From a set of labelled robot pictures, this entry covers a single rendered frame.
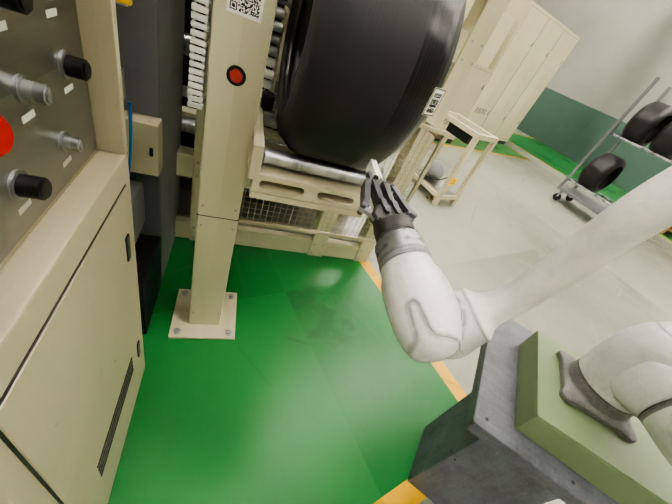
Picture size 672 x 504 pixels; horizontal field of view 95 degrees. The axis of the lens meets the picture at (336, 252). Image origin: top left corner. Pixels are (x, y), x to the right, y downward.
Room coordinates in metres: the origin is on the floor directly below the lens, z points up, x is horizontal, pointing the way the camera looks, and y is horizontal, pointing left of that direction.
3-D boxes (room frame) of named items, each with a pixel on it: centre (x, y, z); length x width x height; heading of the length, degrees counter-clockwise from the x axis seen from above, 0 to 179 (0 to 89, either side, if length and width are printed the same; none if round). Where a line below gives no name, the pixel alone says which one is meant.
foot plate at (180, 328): (0.84, 0.43, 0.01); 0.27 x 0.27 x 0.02; 27
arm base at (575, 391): (0.64, -0.79, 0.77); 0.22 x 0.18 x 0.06; 165
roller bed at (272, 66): (1.21, 0.58, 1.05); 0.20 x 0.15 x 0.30; 117
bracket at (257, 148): (0.89, 0.37, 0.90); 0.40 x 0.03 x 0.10; 27
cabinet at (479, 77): (6.06, -0.60, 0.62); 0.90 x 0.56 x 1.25; 134
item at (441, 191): (3.51, -0.66, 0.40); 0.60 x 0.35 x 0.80; 44
